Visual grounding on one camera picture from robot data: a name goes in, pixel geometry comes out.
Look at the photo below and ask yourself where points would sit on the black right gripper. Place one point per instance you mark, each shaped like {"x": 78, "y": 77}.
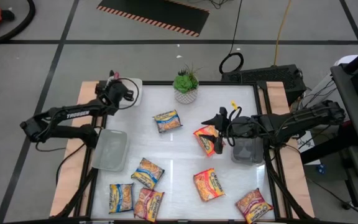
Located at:
{"x": 244, "y": 127}

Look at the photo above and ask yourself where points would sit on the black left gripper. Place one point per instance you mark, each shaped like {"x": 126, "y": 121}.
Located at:
{"x": 117, "y": 93}

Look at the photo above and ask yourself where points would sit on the orange chicken ramen pack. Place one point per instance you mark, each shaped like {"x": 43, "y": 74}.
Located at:
{"x": 207, "y": 146}
{"x": 208, "y": 185}

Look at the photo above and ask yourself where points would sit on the grey translucent plastic bin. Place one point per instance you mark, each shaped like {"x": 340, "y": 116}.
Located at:
{"x": 247, "y": 154}

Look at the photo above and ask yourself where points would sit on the clear plastic bin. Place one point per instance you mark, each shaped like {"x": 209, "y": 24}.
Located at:
{"x": 110, "y": 152}

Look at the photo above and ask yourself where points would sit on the blue soy sauce ramen pack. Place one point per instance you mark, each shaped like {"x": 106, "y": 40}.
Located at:
{"x": 148, "y": 173}
{"x": 121, "y": 198}
{"x": 167, "y": 121}

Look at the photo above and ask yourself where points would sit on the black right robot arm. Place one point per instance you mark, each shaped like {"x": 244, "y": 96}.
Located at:
{"x": 306, "y": 116}

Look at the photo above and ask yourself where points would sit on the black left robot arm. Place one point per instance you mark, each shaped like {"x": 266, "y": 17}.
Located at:
{"x": 78, "y": 114}

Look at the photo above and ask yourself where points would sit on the black round caster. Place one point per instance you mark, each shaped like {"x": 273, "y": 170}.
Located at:
{"x": 112, "y": 73}

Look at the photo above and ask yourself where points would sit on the white plastic bin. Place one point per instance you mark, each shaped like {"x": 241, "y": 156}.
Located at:
{"x": 140, "y": 82}

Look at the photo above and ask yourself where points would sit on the succulent plant in patterned pot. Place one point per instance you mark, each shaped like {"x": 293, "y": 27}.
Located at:
{"x": 186, "y": 96}

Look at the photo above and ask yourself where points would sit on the light wooden side board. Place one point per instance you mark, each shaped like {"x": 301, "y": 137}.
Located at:
{"x": 63, "y": 196}
{"x": 274, "y": 90}

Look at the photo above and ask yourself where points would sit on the black computer case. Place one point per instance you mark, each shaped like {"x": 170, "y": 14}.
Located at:
{"x": 269, "y": 76}

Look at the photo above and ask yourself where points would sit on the black hazard-striped floor mat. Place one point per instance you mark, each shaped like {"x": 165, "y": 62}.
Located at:
{"x": 154, "y": 12}

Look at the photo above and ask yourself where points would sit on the white paper sheet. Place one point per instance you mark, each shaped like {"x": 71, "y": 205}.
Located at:
{"x": 309, "y": 144}

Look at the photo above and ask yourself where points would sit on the small blue floor object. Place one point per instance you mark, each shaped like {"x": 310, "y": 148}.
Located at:
{"x": 320, "y": 169}

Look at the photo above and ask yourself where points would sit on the black desk leg beam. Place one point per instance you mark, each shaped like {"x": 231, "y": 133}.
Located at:
{"x": 328, "y": 149}

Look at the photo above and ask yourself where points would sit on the white computer tower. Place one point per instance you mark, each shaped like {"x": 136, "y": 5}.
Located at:
{"x": 322, "y": 93}

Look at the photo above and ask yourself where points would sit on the black metal table frame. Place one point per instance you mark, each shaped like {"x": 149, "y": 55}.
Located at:
{"x": 216, "y": 83}

